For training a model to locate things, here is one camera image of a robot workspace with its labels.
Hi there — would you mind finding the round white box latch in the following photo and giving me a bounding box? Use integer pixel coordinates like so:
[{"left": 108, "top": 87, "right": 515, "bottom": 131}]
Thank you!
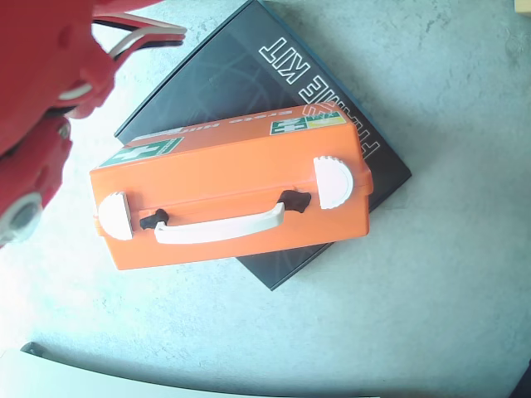
[
  {"left": 313, "top": 155, "right": 356, "bottom": 210},
  {"left": 97, "top": 191, "right": 134, "bottom": 241}
]

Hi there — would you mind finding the white box handle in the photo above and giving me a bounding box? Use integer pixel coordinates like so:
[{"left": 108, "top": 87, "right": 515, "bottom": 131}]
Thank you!
[{"left": 153, "top": 203, "right": 287, "bottom": 245}]

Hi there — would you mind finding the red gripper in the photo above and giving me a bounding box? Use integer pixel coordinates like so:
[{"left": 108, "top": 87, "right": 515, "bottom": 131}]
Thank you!
[{"left": 0, "top": 116, "right": 74, "bottom": 250}]

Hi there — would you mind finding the white red black cable bundle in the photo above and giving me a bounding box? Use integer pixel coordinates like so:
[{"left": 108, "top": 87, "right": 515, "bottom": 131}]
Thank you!
[{"left": 57, "top": 12, "right": 188, "bottom": 103}]

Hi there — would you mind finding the orange first aid box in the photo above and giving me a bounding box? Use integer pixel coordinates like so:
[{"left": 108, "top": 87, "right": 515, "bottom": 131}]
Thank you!
[{"left": 89, "top": 104, "right": 373, "bottom": 272}]

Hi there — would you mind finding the black cardboard kit box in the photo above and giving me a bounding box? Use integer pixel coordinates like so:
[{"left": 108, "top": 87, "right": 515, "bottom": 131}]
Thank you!
[{"left": 114, "top": 0, "right": 412, "bottom": 292}]

